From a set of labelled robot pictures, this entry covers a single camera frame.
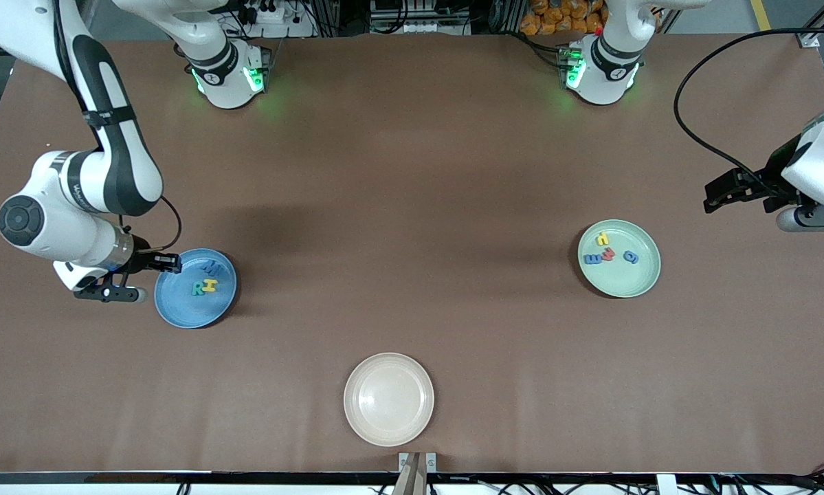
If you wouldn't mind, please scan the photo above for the blue plate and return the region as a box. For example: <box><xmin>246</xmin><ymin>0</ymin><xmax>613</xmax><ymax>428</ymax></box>
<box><xmin>154</xmin><ymin>248</ymin><xmax>238</xmax><ymax>329</ymax></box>

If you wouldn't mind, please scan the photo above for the green plate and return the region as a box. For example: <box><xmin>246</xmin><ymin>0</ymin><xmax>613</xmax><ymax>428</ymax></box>
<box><xmin>577</xmin><ymin>219</ymin><xmax>662</xmax><ymax>298</ymax></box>

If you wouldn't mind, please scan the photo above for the beige plate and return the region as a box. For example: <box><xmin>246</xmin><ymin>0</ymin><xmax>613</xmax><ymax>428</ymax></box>
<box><xmin>344</xmin><ymin>353</ymin><xmax>435</xmax><ymax>448</ymax></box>

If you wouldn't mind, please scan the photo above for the white power strip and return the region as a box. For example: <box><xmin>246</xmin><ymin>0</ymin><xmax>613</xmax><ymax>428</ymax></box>
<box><xmin>372</xmin><ymin>17</ymin><xmax>471</xmax><ymax>35</ymax></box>
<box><xmin>243</xmin><ymin>0</ymin><xmax>316</xmax><ymax>39</ymax></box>

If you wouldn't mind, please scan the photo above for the aluminium frame profile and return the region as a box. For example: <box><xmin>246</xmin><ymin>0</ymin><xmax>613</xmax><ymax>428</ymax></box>
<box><xmin>793</xmin><ymin>0</ymin><xmax>824</xmax><ymax>50</ymax></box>

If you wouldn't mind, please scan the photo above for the metal table edge bracket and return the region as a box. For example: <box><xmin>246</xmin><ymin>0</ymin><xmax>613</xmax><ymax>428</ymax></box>
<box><xmin>399</xmin><ymin>452</ymin><xmax>437</xmax><ymax>474</ymax></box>

